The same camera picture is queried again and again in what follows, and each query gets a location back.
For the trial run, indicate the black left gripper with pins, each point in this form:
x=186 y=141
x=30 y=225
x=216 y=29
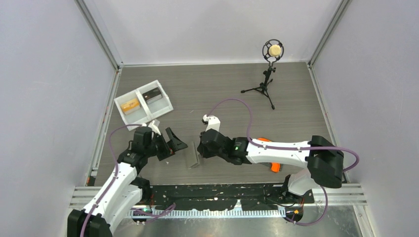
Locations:
x=166 y=152

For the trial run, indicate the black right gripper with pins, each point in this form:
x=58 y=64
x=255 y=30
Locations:
x=204 y=152

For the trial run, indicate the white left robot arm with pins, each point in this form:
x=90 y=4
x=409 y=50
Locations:
x=124 y=188

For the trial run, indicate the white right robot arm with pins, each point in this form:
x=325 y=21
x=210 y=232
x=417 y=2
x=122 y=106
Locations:
x=321 y=164

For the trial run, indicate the black card stack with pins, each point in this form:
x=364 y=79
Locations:
x=152 y=95

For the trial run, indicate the gold card stack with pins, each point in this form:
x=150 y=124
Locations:
x=130 y=106

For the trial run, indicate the white two-compartment tray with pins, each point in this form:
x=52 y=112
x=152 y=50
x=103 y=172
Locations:
x=147 y=112

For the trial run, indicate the orange curved toy slide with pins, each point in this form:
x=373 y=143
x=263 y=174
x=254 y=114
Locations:
x=274 y=167

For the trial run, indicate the black microphone tripod stand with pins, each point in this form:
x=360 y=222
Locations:
x=272 y=52

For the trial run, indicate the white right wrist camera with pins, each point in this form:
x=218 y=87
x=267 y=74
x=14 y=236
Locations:
x=211 y=122

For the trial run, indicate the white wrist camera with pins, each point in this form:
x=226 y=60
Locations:
x=154 y=125
x=211 y=122

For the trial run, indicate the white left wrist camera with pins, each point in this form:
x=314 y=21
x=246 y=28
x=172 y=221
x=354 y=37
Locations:
x=154 y=125

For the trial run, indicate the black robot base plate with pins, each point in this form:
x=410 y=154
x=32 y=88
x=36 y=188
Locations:
x=219 y=197

